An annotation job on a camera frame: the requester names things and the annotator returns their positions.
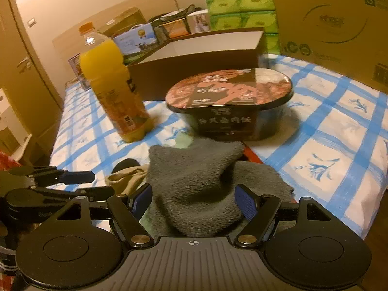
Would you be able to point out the black round red item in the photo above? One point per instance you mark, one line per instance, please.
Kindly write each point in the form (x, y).
(125, 163)

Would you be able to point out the green tissue pack bundle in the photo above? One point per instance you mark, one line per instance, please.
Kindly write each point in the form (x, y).
(234, 14)

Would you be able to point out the stacked orange food bowls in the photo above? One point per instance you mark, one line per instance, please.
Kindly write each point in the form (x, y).
(175, 29)

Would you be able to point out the white product box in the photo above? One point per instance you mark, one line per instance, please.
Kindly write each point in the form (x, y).
(198, 21)

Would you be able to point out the beige sock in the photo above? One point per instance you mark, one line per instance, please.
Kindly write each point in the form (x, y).
(127, 180)

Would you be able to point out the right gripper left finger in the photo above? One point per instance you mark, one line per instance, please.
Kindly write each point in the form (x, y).
(126, 213)

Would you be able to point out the light green cloth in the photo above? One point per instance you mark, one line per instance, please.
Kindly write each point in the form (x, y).
(183, 140)

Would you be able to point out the white small cabinet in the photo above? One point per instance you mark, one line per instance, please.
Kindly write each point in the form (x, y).
(15, 140)

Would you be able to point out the brown box on headboard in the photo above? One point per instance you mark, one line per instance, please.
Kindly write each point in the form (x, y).
(123, 22)

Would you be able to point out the orange juice bottle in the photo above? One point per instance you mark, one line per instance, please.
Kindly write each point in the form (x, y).
(102, 64)

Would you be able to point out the red black flat packet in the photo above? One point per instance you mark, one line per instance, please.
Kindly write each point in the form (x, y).
(254, 156)

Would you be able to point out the black instant rice bowl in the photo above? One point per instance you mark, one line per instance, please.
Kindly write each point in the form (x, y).
(232, 105)

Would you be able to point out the wooden headboard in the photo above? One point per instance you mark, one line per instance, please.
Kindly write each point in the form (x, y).
(69, 43)

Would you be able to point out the red checked bag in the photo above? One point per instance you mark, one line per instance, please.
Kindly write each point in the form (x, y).
(7, 163)

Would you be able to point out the blue white checked bedspread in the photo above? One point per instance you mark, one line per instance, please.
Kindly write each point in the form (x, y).
(332, 143)

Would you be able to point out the brown open cardboard box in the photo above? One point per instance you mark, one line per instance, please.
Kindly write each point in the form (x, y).
(155, 73)

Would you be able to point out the wooden door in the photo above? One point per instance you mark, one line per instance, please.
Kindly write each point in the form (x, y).
(26, 83)

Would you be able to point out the large brown cardboard box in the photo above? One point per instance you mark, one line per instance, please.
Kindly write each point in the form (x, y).
(345, 36)

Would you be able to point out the cow picture milk box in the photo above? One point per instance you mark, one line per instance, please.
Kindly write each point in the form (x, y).
(136, 42)

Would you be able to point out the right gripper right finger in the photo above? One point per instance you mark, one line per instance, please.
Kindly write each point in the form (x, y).
(260, 212)

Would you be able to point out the grey fluffy towel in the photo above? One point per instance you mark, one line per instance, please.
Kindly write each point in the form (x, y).
(193, 188)

